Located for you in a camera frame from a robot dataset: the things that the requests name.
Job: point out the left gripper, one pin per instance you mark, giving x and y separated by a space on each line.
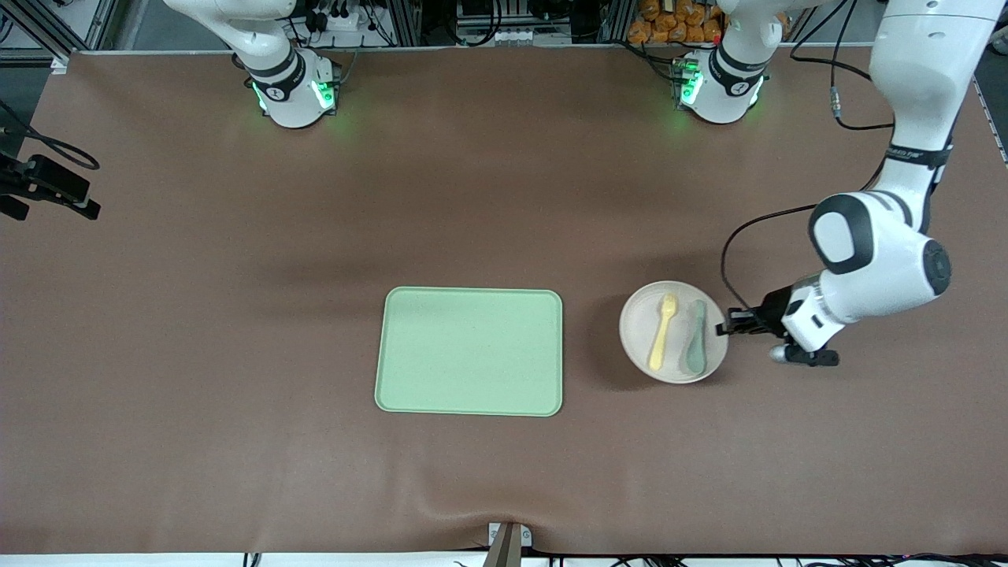
772 309

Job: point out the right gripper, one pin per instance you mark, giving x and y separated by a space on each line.
49 180

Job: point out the yellow plastic fork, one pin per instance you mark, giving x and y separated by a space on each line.
660 339

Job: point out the beige round plate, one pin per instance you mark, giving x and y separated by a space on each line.
639 335

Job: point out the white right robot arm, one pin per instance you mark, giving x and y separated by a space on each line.
291 94

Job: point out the light green plastic spoon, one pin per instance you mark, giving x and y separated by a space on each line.
694 354

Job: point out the light green rectangular tray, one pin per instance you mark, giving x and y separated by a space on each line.
468 350

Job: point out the brown table cover mat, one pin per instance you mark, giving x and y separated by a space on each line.
236 394

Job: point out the white power strip with plugs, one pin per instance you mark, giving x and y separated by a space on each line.
342 20

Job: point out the white long socket strip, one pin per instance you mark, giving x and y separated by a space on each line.
496 37

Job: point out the aluminium frame rail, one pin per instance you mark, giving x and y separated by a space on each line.
47 31

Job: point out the metal table clamp bracket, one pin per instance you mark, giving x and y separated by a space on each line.
508 543

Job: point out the aluminium frame post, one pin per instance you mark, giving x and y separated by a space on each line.
403 22
614 22

